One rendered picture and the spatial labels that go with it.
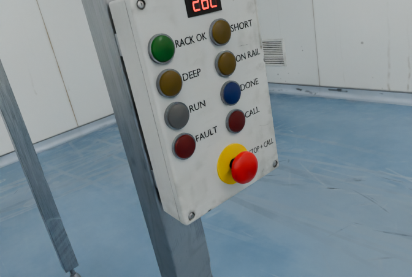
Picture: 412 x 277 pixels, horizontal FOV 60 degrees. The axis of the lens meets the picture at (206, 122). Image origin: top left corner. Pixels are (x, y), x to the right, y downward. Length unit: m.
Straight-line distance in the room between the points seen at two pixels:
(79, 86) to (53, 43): 0.51
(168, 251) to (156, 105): 0.23
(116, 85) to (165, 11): 0.12
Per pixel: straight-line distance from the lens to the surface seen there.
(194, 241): 0.54
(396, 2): 3.38
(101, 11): 0.42
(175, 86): 0.37
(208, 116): 0.41
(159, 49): 0.36
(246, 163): 0.43
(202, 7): 0.40
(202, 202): 0.44
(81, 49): 4.17
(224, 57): 0.41
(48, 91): 4.06
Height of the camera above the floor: 1.17
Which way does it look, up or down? 19 degrees down
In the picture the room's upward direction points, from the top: 11 degrees counter-clockwise
